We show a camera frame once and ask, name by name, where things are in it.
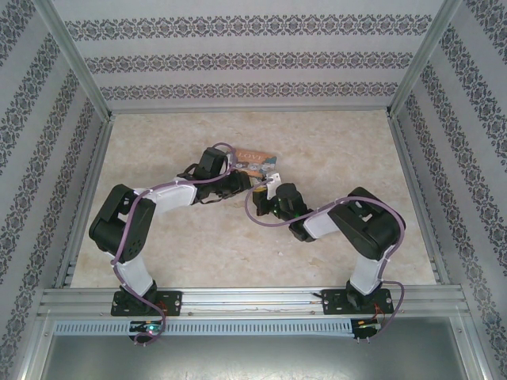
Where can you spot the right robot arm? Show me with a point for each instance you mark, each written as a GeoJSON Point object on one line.
{"type": "Point", "coordinates": [368, 225]}

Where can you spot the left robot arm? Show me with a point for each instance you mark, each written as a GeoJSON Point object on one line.
{"type": "Point", "coordinates": [119, 225]}

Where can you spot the small circuit board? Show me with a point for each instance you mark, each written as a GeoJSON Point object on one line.
{"type": "Point", "coordinates": [366, 326]}

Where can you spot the grey metal sheet panel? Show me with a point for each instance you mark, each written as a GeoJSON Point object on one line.
{"type": "Point", "coordinates": [253, 356]}

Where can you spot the circuit board with green light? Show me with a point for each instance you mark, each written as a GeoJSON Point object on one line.
{"type": "Point", "coordinates": [148, 327]}

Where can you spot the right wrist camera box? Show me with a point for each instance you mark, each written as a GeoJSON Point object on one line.
{"type": "Point", "coordinates": [274, 184]}

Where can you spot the aluminium mounting rail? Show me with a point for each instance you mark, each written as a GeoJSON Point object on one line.
{"type": "Point", "coordinates": [245, 301]}

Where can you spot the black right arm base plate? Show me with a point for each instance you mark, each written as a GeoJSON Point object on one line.
{"type": "Point", "coordinates": [332, 302]}

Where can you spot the aluminium table side rail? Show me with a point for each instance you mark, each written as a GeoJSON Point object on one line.
{"type": "Point", "coordinates": [94, 166]}
{"type": "Point", "coordinates": [406, 166]}

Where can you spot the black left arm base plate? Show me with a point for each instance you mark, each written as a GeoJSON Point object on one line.
{"type": "Point", "coordinates": [174, 302]}

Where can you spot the aluminium frame corner post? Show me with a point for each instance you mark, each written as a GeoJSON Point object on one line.
{"type": "Point", "coordinates": [428, 51]}
{"type": "Point", "coordinates": [71, 51]}

